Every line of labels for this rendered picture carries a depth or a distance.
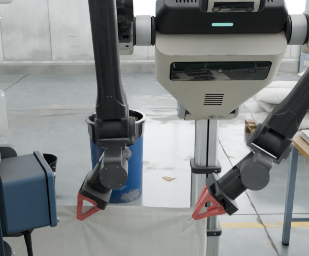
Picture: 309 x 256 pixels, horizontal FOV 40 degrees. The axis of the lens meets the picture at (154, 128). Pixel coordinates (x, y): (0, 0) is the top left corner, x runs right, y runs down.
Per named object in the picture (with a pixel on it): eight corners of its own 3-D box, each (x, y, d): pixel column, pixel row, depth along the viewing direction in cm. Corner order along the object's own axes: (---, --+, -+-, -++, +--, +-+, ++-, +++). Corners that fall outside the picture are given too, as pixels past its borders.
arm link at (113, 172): (135, 114, 92) (95, 115, 91) (134, 132, 81) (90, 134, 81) (137, 164, 96) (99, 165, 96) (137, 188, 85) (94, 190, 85)
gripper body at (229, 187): (213, 196, 90) (239, 173, 88) (207, 176, 100) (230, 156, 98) (233, 215, 91) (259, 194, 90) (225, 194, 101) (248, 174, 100)
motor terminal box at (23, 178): (47, 212, 72) (41, 148, 68) (62, 241, 63) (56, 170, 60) (-4, 223, 68) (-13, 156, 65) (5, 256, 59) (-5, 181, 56)
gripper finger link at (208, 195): (183, 214, 94) (215, 187, 92) (181, 198, 101) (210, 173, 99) (204, 232, 96) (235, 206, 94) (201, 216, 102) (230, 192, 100)
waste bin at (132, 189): (147, 179, 372) (146, 107, 353) (147, 206, 323) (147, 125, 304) (92, 180, 371) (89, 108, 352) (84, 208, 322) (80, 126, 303)
